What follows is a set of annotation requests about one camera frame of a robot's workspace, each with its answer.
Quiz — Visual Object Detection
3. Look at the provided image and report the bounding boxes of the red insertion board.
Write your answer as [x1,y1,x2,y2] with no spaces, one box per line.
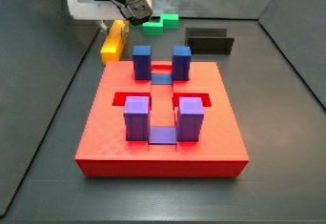
[75,61,249,177]

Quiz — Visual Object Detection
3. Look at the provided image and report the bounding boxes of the black angled bracket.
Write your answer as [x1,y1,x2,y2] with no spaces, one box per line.
[184,28,234,55]

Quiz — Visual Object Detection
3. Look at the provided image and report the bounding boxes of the dark blue U-shaped block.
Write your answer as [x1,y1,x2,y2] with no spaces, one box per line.
[132,46,191,84]

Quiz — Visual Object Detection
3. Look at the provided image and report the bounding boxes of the purple U-shaped block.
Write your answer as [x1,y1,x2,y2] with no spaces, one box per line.
[123,96,205,145]

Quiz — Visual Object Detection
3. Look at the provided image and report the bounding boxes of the green stepped block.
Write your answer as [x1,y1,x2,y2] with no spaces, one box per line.
[139,13,179,36]

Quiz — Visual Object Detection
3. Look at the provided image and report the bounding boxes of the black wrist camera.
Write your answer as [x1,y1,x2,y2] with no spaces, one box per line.
[122,0,152,26]

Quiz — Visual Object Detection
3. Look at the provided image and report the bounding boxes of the yellow rectangular bar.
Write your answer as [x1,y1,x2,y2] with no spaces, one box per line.
[100,20,126,65]

